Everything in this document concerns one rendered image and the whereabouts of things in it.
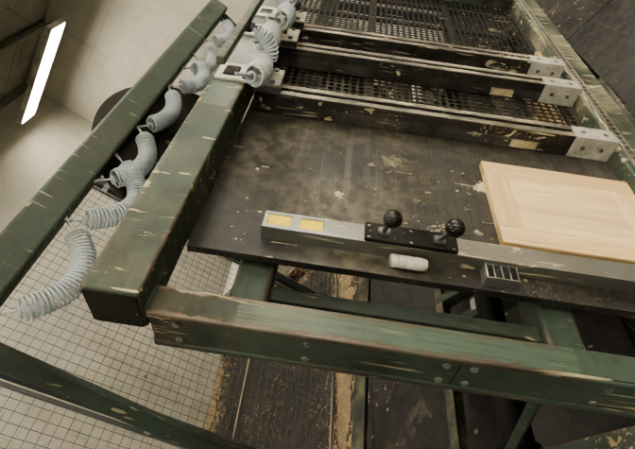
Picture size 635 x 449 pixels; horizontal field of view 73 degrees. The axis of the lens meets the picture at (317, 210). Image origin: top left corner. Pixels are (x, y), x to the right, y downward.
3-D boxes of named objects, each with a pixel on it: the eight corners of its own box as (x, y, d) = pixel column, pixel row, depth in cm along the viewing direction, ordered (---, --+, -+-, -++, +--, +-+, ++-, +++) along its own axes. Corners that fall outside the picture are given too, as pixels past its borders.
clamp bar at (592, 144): (609, 165, 129) (660, 93, 112) (215, 109, 131) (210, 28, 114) (596, 146, 136) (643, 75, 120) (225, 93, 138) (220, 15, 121)
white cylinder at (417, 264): (387, 269, 92) (425, 275, 92) (391, 261, 90) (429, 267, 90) (387, 259, 94) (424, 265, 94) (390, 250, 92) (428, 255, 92)
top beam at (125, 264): (148, 329, 77) (137, 296, 70) (93, 320, 77) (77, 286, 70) (307, -24, 237) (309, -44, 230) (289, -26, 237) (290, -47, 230)
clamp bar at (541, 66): (557, 85, 166) (592, 22, 150) (253, 42, 168) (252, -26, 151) (551, 74, 173) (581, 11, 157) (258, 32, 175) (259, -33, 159)
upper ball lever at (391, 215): (390, 243, 93) (403, 227, 80) (372, 240, 93) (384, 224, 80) (392, 226, 94) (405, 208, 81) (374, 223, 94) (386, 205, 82)
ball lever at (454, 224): (445, 251, 93) (468, 236, 80) (428, 249, 93) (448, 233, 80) (446, 234, 94) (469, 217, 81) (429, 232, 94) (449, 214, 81)
